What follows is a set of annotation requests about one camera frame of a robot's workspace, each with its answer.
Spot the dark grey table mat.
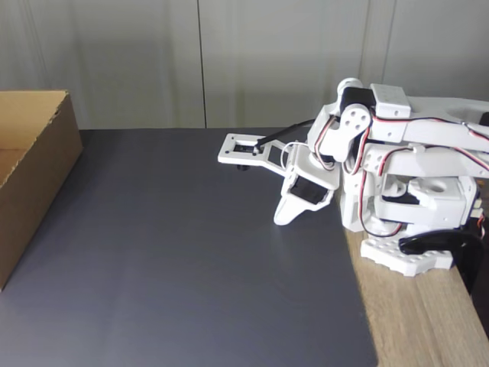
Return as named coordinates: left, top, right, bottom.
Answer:
left=0, top=128, right=379, bottom=367

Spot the black camera cable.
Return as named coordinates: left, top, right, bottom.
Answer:
left=254, top=119, right=316, bottom=150

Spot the black table clamp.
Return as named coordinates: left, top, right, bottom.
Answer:
left=397, top=231, right=485, bottom=295

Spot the brown cardboard box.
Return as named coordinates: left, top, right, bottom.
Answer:
left=0, top=89, right=84, bottom=294

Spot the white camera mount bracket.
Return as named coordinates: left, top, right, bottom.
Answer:
left=216, top=132, right=295, bottom=177

